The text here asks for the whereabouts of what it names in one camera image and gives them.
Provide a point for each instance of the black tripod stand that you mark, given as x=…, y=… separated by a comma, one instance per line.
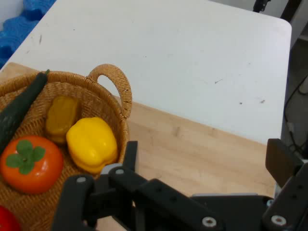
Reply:
x=292, y=9

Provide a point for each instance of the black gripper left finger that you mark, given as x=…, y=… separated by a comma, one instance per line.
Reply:
x=149, y=199

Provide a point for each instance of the dark blue foam mat piece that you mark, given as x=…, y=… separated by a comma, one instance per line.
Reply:
x=14, y=36
x=38, y=7

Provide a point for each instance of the wooden cutting board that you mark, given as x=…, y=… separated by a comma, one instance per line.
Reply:
x=192, y=156

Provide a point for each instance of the red toy tomato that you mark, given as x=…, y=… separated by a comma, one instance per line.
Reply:
x=7, y=221

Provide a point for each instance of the olive brown toy bell pepper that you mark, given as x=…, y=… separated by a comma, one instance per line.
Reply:
x=61, y=115

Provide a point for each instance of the orange toy persimmon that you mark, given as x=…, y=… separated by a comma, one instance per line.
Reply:
x=41, y=173

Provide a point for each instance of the yellow toy bell pepper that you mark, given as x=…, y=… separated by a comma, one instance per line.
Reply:
x=92, y=142

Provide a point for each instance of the dark green toy cucumber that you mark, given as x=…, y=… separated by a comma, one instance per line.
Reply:
x=21, y=103

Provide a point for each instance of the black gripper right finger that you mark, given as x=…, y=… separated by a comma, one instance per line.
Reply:
x=293, y=199

